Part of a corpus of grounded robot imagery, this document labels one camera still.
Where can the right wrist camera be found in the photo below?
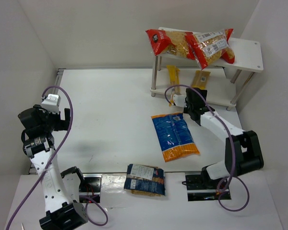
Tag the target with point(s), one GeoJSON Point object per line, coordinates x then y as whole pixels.
{"type": "Point", "coordinates": [178, 100]}

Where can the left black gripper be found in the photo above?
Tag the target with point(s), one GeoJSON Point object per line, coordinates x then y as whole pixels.
{"type": "Point", "coordinates": [63, 121]}

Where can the small yellow spaghetti bag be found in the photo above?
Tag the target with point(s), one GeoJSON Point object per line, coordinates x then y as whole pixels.
{"type": "Point", "coordinates": [173, 72]}

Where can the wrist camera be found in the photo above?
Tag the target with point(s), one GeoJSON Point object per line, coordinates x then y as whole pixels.
{"type": "Point", "coordinates": [178, 100]}
{"type": "Point", "coordinates": [51, 103]}

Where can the red pasta bag right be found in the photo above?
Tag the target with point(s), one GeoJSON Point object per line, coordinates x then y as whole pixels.
{"type": "Point", "coordinates": [211, 46]}

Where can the white two-tier shelf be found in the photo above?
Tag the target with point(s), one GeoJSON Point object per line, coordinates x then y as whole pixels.
{"type": "Point", "coordinates": [224, 82]}

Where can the large yellow spaghetti bag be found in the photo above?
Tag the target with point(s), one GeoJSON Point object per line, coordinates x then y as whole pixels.
{"type": "Point", "coordinates": [200, 79]}

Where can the red pasta bag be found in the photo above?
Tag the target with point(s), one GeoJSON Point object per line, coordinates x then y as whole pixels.
{"type": "Point", "coordinates": [172, 42]}
{"type": "Point", "coordinates": [211, 46]}

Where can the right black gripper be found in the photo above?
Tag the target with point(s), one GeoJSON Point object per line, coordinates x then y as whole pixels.
{"type": "Point", "coordinates": [192, 101]}

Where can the blue orange pasta bag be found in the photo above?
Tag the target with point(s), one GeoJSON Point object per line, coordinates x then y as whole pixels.
{"type": "Point", "coordinates": [174, 136]}

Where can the dark blue pasta bag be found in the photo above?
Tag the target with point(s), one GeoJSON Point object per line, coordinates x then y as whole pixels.
{"type": "Point", "coordinates": [145, 180]}

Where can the red pasta bag left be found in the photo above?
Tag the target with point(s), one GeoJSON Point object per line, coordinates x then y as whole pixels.
{"type": "Point", "coordinates": [172, 42]}

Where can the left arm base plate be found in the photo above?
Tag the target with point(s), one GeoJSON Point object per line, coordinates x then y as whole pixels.
{"type": "Point", "coordinates": [91, 187]}

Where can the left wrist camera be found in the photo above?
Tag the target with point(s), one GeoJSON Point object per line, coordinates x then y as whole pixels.
{"type": "Point", "coordinates": [51, 103]}

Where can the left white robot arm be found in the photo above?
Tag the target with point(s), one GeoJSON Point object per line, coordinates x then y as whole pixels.
{"type": "Point", "coordinates": [60, 189]}

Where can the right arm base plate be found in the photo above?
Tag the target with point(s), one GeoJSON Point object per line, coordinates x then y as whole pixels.
{"type": "Point", "coordinates": [200, 188]}

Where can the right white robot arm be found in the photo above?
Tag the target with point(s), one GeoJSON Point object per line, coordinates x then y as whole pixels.
{"type": "Point", "coordinates": [242, 148]}

